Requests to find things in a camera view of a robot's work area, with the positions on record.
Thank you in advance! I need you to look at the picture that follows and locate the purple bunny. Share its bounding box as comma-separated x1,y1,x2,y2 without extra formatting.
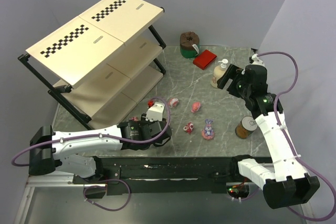
201,119,215,140

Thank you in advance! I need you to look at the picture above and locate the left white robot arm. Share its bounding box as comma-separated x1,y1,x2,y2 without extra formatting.
28,119,172,178

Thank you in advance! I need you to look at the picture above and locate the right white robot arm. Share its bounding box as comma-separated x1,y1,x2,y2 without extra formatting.
217,64,320,209

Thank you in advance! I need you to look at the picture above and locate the beige three-tier shelf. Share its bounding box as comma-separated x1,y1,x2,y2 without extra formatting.
18,0,166,130

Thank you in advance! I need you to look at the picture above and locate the pink clover donut toy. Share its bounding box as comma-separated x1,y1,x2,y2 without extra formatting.
131,116,139,122

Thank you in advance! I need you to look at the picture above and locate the beige soap pump bottle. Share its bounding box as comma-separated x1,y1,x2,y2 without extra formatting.
211,59,229,88

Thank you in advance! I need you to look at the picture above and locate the strawberry cake toy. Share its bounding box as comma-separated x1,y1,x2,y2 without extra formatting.
148,99,155,108

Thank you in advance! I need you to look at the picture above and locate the red box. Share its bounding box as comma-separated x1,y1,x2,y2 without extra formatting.
193,49,217,70

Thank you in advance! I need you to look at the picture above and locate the tin can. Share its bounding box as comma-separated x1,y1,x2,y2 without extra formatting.
235,116,258,139

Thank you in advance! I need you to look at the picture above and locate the pink white small toy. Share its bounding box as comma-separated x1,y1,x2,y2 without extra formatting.
169,98,179,108

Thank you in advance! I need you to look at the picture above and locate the red white fish toy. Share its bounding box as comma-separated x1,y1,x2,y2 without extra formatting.
183,122,194,134

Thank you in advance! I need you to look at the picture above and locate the pink piglet toy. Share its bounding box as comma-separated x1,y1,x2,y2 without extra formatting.
191,102,202,113

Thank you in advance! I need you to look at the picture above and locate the brown green plush toy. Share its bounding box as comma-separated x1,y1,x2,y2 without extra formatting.
180,31,200,59

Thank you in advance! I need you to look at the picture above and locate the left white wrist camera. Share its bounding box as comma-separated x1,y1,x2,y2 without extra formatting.
145,102,165,122

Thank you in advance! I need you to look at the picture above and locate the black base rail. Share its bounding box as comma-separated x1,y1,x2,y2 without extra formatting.
72,157,250,196

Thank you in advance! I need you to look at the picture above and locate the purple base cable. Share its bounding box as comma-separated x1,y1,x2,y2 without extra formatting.
83,178,132,211

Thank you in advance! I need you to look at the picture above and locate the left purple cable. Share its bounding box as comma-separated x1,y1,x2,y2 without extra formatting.
11,97,171,167

